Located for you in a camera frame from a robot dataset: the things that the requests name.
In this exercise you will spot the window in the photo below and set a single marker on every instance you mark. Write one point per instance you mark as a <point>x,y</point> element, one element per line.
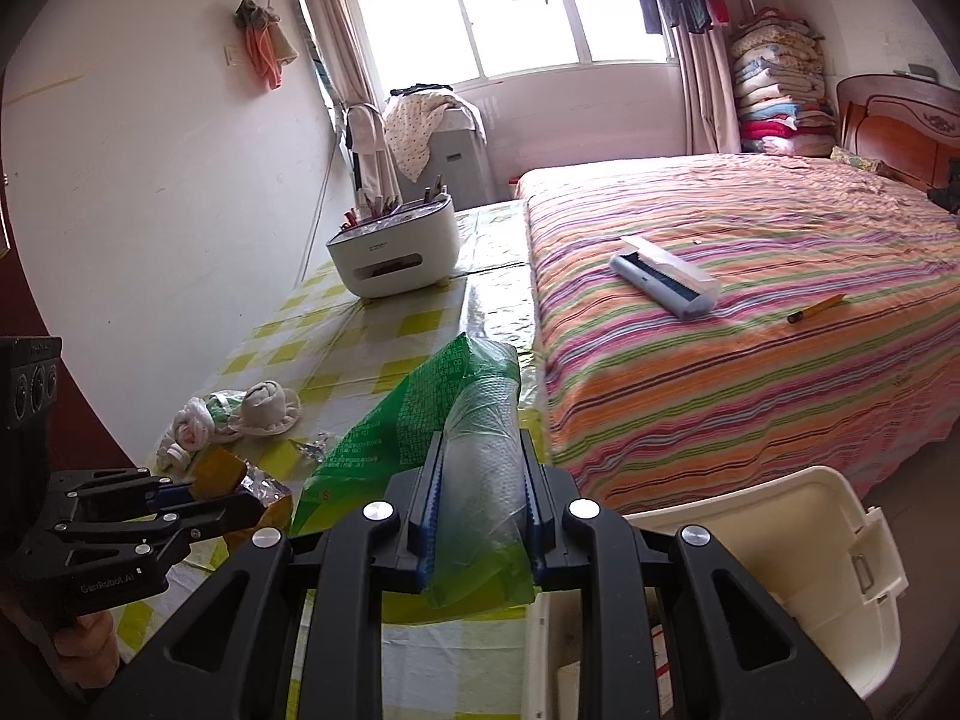
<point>525,22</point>

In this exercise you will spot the person's left hand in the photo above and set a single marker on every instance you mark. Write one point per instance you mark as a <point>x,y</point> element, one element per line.
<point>86,649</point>

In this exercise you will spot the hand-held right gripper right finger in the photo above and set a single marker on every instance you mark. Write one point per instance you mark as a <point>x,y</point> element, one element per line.
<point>534,495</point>

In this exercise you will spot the white appliance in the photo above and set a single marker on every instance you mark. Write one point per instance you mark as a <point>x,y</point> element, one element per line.
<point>461,165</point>

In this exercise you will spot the striped bedsheet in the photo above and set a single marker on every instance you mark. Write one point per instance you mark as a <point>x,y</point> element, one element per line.
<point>712,390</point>

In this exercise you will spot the cream plastic bin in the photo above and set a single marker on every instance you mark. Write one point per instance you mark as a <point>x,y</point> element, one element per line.
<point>795,540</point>

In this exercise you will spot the crumpled white plastic bag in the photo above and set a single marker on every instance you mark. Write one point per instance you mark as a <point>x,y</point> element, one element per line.
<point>191,427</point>

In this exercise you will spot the yellow checked tablecloth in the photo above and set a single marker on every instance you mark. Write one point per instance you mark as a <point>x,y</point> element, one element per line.
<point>360,330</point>

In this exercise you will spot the wooden headboard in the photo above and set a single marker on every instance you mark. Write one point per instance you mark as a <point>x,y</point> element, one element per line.
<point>892,120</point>

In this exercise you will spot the orange hanging cloth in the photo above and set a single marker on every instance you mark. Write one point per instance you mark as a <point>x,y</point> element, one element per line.
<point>262,49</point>

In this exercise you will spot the yellow foil wrapper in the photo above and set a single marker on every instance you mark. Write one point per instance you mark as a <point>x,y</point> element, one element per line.
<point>225,469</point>

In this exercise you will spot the green plastic bag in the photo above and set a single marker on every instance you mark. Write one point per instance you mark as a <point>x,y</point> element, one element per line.
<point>420,405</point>

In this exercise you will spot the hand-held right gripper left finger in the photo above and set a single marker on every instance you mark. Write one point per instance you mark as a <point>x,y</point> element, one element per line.
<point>431,495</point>

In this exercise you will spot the white hanging garment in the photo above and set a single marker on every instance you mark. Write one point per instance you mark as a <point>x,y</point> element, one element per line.
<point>371,142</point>

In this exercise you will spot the dotted white cloth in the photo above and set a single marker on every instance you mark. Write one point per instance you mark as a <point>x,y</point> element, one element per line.
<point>416,127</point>

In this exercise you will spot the green patterned pillow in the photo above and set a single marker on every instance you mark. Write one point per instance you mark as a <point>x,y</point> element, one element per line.
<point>859,159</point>

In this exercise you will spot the beige curtain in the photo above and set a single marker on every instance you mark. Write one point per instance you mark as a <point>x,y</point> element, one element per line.
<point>705,97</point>
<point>337,30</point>

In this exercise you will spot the small grey object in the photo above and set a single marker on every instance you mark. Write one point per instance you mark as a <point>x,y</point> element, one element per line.
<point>921,72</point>

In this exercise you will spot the white desk organizer box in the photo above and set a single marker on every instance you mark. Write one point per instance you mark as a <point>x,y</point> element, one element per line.
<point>397,247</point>

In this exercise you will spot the white lace sock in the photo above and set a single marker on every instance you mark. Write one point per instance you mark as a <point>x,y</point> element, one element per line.
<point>266,405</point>

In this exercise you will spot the dark clothes pile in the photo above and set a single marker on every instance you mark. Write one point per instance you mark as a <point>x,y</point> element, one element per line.
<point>946,195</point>

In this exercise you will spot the stack of folded quilts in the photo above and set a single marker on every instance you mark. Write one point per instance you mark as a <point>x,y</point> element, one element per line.
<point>780,82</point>

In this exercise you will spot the dark red door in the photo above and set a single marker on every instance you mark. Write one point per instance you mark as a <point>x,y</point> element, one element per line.
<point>82,405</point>

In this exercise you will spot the small clear wrapper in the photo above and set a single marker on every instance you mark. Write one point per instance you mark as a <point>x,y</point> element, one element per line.
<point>315,448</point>

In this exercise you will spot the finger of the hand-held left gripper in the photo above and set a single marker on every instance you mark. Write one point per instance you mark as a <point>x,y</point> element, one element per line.
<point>176,493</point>
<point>217,517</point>

